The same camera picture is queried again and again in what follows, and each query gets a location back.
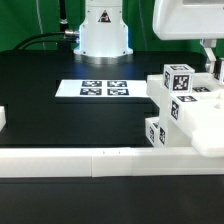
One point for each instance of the white chair back frame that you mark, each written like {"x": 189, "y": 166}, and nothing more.
{"x": 198, "y": 114}

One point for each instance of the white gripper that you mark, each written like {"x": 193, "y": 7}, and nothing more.
{"x": 190, "y": 20}

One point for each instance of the white left fence piece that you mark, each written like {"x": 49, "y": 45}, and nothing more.
{"x": 2, "y": 117}

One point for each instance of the white front fence rail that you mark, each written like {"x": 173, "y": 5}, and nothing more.
{"x": 105, "y": 162}

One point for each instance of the white marker base plate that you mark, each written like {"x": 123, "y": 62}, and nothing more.
{"x": 72, "y": 88}

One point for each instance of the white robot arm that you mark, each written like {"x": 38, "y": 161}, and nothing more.
{"x": 103, "y": 35}

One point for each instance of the tagged white cube nut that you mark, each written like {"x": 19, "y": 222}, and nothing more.
{"x": 177, "y": 78}

